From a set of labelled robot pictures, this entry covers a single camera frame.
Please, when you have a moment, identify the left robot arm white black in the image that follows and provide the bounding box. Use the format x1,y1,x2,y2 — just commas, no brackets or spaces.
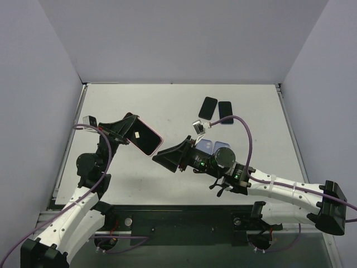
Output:
20,114,139,267

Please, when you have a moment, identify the aluminium frame rail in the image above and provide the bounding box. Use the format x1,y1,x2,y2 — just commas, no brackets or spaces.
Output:
35,210,60,232

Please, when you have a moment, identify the lilac phone case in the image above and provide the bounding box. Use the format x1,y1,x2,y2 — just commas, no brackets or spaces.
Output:
213,141,230,154

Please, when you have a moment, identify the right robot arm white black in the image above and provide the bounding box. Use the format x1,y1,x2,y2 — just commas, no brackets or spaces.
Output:
152,137,346,236

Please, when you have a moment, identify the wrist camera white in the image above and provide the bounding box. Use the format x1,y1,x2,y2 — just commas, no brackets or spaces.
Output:
83,116,98,132
192,120,211,145

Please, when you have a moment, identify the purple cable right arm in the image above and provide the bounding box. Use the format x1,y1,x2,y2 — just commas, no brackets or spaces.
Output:
209,116,357,254

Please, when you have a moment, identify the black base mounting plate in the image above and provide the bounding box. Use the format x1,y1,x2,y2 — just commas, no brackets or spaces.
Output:
98,205,283,246

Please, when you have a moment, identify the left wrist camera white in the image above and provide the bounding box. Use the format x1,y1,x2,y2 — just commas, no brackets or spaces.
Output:
83,116,98,132

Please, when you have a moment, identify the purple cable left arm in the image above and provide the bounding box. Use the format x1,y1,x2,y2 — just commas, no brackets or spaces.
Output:
2,124,150,268

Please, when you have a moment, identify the blue phone black screen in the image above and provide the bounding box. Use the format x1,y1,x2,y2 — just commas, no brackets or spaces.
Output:
218,101,234,125

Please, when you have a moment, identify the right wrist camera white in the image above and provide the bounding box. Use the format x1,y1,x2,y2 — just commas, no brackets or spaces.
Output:
192,120,211,145

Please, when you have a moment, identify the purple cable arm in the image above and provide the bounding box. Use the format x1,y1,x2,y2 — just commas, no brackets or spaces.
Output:
209,116,357,254
2,124,150,268

